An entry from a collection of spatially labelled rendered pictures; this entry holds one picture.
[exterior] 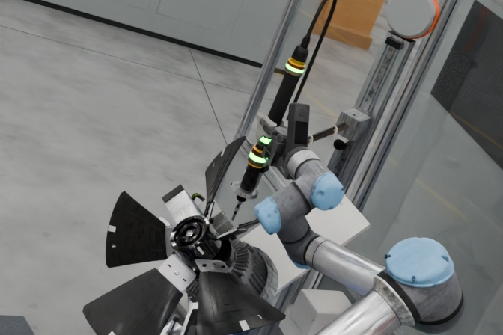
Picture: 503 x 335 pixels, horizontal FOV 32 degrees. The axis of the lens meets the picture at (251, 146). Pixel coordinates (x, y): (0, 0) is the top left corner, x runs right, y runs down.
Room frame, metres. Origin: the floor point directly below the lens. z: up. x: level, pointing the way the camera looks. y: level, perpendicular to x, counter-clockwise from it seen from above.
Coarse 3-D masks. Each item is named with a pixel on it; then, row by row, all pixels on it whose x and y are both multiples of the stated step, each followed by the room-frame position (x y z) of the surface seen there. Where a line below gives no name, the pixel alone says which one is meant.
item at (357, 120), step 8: (344, 112) 2.60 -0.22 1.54; (352, 112) 2.63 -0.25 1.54; (360, 112) 2.66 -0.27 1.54; (368, 112) 2.67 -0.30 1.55; (344, 120) 2.59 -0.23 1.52; (352, 120) 2.58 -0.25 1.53; (360, 120) 2.58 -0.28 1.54; (368, 120) 2.64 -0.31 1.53; (352, 128) 2.58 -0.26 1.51; (360, 128) 2.60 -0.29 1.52; (344, 136) 2.58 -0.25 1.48; (352, 136) 2.57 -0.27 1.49; (360, 136) 2.63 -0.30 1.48
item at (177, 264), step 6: (168, 258) 2.09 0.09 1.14; (174, 258) 2.09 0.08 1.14; (162, 264) 2.08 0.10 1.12; (174, 264) 2.09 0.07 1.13; (180, 264) 2.09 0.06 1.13; (162, 270) 2.07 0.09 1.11; (168, 270) 2.07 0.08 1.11; (174, 270) 2.08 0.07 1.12; (180, 270) 2.08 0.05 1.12; (186, 270) 2.09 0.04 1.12; (168, 276) 2.06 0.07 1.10; (174, 276) 2.07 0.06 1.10; (180, 276) 2.07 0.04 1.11; (186, 276) 2.08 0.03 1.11; (192, 276) 2.08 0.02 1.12; (174, 282) 2.06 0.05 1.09; (180, 282) 2.07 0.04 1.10; (186, 282) 2.07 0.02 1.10; (180, 288) 2.06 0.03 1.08
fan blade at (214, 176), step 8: (232, 144) 2.40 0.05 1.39; (240, 144) 2.35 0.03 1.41; (224, 152) 2.41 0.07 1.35; (232, 152) 2.35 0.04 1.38; (216, 160) 2.43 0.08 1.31; (224, 160) 2.35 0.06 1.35; (208, 168) 2.46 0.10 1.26; (216, 168) 2.37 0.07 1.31; (224, 168) 2.31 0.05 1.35; (208, 176) 2.42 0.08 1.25; (216, 176) 2.32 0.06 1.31; (208, 184) 2.39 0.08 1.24; (216, 184) 2.28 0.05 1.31; (208, 192) 2.35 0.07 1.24; (208, 200) 2.28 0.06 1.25; (208, 208) 2.24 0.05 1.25
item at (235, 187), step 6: (264, 168) 2.07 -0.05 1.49; (258, 174) 2.07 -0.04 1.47; (258, 180) 2.07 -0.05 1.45; (234, 186) 2.04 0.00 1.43; (234, 192) 2.03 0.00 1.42; (240, 192) 2.02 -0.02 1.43; (246, 192) 2.03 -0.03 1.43; (252, 192) 2.04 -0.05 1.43; (246, 198) 2.02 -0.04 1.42; (252, 198) 2.03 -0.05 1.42
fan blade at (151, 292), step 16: (128, 288) 2.02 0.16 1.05; (144, 288) 2.02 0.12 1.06; (160, 288) 2.04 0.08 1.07; (176, 288) 2.05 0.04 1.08; (96, 304) 1.99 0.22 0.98; (112, 304) 1.99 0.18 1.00; (128, 304) 1.99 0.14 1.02; (144, 304) 2.00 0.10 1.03; (160, 304) 2.01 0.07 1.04; (176, 304) 2.03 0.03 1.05; (96, 320) 1.96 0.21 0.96; (112, 320) 1.96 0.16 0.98; (128, 320) 1.97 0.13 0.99; (144, 320) 1.98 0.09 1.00; (160, 320) 1.99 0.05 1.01
